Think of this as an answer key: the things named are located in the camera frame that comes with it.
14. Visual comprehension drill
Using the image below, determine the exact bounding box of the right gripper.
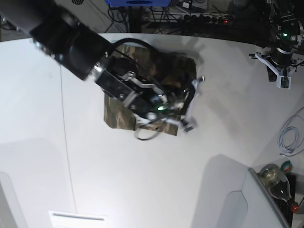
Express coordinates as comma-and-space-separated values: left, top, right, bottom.
95, 66, 205, 133

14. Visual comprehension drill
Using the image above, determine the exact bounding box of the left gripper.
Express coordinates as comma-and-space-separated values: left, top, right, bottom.
249, 21, 304, 89

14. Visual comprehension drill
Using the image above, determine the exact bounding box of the camouflage t-shirt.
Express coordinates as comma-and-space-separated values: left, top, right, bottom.
98, 45, 200, 135

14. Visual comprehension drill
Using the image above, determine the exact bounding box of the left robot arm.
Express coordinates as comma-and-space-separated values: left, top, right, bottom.
249, 0, 304, 89

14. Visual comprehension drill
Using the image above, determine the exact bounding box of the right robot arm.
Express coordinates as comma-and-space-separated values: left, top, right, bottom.
0, 0, 205, 132

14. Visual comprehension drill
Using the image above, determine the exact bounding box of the green tape roll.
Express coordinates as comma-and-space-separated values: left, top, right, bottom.
281, 160, 293, 174

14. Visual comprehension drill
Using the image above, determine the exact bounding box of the black power strip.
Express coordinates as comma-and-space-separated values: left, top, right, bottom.
182, 13, 235, 25

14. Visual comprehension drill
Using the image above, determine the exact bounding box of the white label plate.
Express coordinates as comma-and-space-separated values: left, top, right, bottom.
49, 211, 109, 228

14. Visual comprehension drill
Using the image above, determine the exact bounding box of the light blue coiled cable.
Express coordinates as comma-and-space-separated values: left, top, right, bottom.
278, 108, 304, 156

